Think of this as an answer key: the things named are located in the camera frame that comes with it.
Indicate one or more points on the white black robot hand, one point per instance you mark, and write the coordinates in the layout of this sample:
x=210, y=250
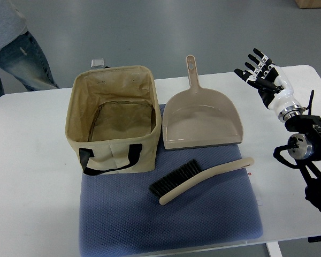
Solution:
x=272, y=84

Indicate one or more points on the beige hand broom black bristles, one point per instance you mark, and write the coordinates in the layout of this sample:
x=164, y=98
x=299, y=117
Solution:
x=189, y=175

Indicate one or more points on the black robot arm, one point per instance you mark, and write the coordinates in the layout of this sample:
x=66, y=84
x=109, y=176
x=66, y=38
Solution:
x=303, y=149

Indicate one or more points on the beige plastic dustpan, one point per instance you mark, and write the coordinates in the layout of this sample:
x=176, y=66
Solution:
x=200, y=117

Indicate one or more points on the wooden box corner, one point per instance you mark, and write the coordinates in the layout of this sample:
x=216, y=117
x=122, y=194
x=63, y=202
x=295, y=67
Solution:
x=308, y=4

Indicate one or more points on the white table leg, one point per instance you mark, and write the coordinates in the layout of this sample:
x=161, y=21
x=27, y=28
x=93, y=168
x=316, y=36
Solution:
x=274, y=249

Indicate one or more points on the small metal clip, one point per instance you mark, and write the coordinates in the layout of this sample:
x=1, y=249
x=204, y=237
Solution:
x=97, y=63

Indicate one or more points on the blue textured cushion mat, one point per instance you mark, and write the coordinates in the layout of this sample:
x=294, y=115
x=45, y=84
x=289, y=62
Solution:
x=119, y=215

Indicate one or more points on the person in grey and jeans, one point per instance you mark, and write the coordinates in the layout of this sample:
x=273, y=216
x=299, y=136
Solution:
x=20, y=54

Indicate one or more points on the yellow fabric bag black handle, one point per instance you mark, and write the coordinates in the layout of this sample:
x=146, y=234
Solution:
x=114, y=120

